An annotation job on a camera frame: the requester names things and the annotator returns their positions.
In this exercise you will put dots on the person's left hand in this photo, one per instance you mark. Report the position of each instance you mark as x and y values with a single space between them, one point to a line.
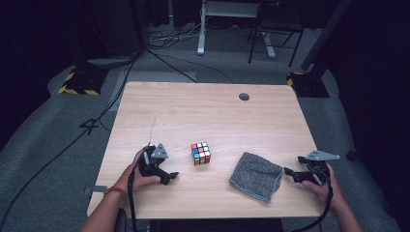
138 182

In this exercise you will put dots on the multicoloured puzzle cube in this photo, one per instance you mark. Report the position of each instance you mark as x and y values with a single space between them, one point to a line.
201 154

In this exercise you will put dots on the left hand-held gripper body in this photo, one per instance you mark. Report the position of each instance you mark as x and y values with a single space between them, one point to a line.
149 164

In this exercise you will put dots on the black metal chair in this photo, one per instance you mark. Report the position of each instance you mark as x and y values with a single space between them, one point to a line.
277 22

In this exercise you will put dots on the black caster wheel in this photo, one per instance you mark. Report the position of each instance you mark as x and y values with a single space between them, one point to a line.
351 155

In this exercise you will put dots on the grey cloth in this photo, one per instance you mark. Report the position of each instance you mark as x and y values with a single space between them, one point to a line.
256 177

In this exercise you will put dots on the person's right hand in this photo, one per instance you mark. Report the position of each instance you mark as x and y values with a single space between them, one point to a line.
325 193

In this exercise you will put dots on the person's dark clothing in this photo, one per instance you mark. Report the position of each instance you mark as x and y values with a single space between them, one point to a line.
216 225

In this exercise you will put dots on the grey round table grommet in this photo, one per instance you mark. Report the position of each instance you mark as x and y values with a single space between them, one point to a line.
244 96

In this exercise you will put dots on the black yellow striped stand base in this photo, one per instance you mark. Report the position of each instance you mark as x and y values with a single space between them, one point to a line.
82 82
307 84

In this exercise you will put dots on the black chair seat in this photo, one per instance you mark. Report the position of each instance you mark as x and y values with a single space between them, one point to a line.
121 220

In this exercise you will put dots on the white desk frame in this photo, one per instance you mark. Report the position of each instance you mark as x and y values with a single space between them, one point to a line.
202 32

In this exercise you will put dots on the black slanted post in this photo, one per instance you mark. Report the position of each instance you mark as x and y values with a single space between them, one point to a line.
325 32

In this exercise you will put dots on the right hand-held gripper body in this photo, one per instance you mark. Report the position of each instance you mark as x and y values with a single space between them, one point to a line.
319 166

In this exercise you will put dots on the grey tape piece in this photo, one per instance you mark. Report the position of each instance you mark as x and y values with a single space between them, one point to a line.
96 189

